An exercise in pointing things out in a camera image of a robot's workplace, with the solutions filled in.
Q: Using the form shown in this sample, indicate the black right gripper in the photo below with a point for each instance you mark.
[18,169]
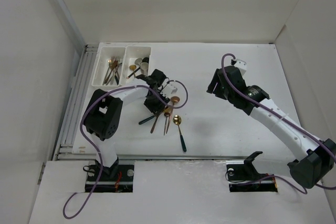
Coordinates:
[211,85]

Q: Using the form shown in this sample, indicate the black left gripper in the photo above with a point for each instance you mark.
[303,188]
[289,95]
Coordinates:
[155,109]

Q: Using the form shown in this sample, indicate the cream white spoon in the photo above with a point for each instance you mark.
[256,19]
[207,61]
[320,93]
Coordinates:
[144,66]

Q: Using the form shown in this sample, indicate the black round spoon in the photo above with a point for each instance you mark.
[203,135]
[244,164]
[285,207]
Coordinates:
[145,59]

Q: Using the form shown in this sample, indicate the gold fork green handle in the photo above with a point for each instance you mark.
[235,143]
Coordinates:
[112,81]

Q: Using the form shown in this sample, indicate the silver fork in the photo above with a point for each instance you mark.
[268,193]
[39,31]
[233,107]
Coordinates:
[107,74]

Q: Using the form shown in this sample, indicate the copper fork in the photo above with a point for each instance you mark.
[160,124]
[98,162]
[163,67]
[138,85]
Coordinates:
[112,63]

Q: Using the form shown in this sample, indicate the silver spoon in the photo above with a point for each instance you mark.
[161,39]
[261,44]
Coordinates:
[138,61]

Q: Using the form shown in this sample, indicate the black fork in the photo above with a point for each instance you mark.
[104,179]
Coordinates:
[117,75]

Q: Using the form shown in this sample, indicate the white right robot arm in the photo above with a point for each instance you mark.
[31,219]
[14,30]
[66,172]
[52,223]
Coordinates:
[314,158]

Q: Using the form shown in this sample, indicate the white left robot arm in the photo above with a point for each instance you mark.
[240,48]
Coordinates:
[102,115]

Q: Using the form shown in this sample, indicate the white right utensil tray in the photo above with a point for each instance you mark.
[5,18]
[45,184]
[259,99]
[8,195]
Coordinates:
[131,54]

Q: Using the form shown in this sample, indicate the white utensil tray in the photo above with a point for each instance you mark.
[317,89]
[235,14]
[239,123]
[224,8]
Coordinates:
[131,54]
[105,53]

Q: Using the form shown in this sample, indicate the white left utensil tray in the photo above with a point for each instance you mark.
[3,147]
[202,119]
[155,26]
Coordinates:
[105,53]

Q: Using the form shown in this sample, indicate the copper spoon green handle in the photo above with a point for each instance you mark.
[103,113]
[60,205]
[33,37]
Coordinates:
[146,119]

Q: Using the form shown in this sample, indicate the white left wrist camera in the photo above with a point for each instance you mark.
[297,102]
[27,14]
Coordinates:
[168,90]

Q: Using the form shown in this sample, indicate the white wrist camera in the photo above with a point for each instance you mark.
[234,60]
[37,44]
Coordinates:
[168,90]
[240,64]

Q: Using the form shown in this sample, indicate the gold spoon green handle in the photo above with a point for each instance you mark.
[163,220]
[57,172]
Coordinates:
[177,121]

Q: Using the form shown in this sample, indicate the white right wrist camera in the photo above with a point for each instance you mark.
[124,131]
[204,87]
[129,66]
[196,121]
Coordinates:
[240,64]

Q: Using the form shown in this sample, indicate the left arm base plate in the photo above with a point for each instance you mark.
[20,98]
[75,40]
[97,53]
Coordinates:
[120,181]

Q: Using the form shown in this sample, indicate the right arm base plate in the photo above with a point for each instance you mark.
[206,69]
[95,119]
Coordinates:
[243,177]

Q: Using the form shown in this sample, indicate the aluminium rail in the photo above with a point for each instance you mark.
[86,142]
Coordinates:
[67,156]

